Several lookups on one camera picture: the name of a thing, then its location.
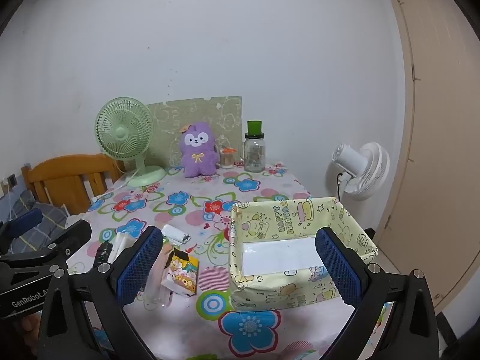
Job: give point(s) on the white cloth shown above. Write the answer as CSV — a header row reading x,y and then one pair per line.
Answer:
x,y
123,242

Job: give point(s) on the pink packet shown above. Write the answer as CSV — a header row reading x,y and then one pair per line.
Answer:
x,y
157,288

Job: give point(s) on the purple plush toy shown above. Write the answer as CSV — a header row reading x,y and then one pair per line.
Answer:
x,y
198,157

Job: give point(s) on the green printed board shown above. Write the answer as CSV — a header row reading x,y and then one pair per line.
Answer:
x,y
195,112

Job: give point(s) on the grey plaid pillow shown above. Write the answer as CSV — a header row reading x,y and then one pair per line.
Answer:
x,y
52,215

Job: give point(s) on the wooden bed headboard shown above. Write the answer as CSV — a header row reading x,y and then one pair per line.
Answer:
x,y
63,172

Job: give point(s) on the person's left hand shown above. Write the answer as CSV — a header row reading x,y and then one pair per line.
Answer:
x,y
28,326

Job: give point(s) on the floral tablecloth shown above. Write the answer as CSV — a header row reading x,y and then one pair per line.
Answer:
x,y
262,195

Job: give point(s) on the glass jar with green lid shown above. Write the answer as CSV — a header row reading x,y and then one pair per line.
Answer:
x,y
254,155

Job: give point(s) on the wall outlet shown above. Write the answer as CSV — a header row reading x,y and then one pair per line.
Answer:
x,y
12,180

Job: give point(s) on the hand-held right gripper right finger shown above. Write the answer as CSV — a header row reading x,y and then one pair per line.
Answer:
x,y
339,270

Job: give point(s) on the beige door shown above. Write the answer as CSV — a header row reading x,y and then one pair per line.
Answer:
x,y
442,120

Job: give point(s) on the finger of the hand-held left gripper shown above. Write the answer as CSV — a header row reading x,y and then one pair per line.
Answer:
x,y
24,222
75,232

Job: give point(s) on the yellow printed storage box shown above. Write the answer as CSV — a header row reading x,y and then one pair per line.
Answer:
x,y
262,288

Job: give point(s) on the cotton swab container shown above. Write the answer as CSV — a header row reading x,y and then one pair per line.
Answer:
x,y
227,161

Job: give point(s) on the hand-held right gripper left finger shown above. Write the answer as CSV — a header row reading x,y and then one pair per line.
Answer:
x,y
138,266

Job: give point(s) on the green desk fan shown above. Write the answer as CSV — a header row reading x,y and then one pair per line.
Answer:
x,y
122,131

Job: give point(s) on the white standing fan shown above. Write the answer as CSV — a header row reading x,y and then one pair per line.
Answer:
x,y
365,172

